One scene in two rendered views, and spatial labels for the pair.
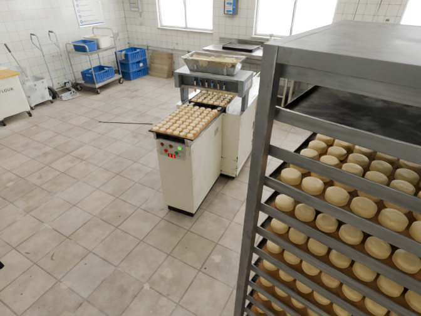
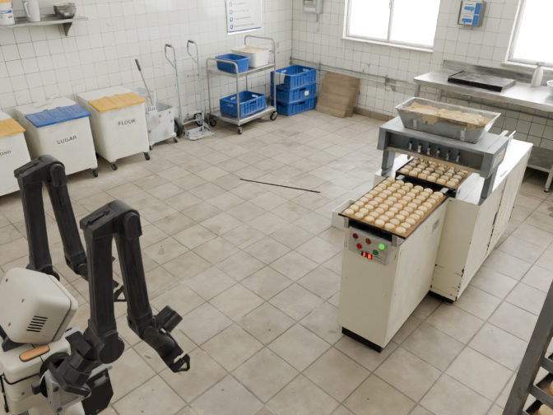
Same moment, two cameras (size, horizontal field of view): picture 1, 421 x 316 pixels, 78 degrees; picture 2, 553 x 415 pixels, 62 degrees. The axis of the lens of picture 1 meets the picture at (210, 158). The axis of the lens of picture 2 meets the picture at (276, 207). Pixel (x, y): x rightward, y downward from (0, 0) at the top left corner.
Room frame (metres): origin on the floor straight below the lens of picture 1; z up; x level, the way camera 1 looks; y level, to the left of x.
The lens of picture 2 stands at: (-0.34, 0.24, 2.21)
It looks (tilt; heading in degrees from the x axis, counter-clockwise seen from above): 30 degrees down; 16
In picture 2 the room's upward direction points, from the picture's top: straight up
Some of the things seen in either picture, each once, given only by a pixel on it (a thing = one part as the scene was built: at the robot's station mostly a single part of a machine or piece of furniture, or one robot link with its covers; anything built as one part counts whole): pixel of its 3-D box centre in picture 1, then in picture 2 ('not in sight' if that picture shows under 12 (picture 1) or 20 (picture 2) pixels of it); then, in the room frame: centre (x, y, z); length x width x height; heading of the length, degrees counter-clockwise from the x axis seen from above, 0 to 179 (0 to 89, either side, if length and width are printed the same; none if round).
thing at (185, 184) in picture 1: (193, 159); (392, 263); (2.15, 0.17, 0.45); 0.70 x 0.34 x 0.90; 157
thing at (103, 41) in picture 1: (97, 41); (250, 56); (5.75, 2.32, 0.90); 0.44 x 0.36 x 0.20; 70
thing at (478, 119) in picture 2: (213, 61); (445, 117); (2.61, -0.03, 1.28); 0.54 x 0.27 x 0.06; 67
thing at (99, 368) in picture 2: not in sight; (74, 367); (0.50, 1.17, 0.99); 0.28 x 0.16 x 0.22; 61
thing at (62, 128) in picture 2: not in sight; (59, 142); (3.45, 3.69, 0.38); 0.64 x 0.54 x 0.77; 60
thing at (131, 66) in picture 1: (132, 63); (293, 90); (6.38, 1.87, 0.30); 0.60 x 0.40 x 0.20; 151
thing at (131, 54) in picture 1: (130, 54); (293, 76); (6.38, 1.87, 0.50); 0.60 x 0.40 x 0.20; 153
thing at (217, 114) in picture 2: (95, 59); (243, 83); (5.59, 2.38, 0.57); 0.85 x 0.58 x 1.13; 158
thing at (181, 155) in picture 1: (172, 149); (369, 246); (1.82, 0.31, 0.77); 0.24 x 0.04 x 0.14; 67
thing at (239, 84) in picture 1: (213, 88); (438, 156); (2.62, -0.03, 1.01); 0.72 x 0.33 x 0.34; 67
